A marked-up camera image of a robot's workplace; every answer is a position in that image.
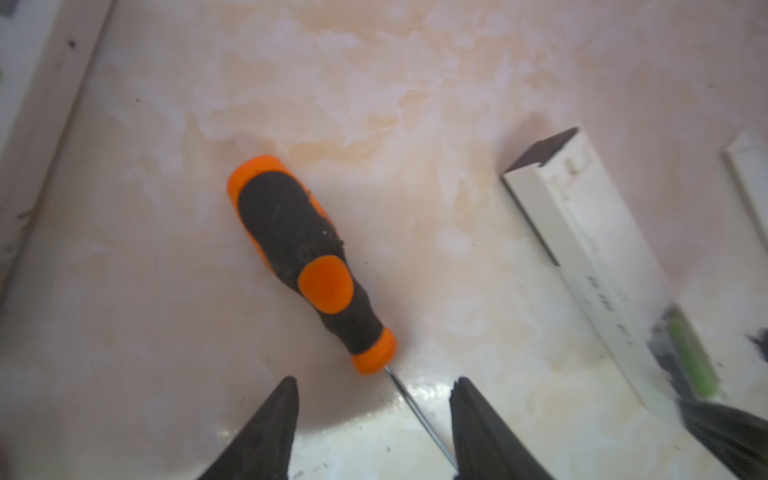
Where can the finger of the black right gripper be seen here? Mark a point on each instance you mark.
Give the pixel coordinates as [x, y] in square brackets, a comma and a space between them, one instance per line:
[736, 438]

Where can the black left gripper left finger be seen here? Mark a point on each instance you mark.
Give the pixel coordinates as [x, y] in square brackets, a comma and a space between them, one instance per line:
[262, 448]

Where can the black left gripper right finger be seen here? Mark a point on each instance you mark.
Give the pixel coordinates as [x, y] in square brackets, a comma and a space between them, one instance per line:
[485, 447]

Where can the green battery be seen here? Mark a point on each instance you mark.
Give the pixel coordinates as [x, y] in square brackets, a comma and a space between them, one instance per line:
[693, 358]

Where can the orange black screwdriver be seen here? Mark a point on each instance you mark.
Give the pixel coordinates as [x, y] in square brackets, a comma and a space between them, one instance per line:
[300, 246]

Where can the white remote control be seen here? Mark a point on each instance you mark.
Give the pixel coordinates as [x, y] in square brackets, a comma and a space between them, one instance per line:
[564, 191]

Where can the white remote with green buttons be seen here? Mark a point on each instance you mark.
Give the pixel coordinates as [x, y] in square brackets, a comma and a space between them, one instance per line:
[745, 158]

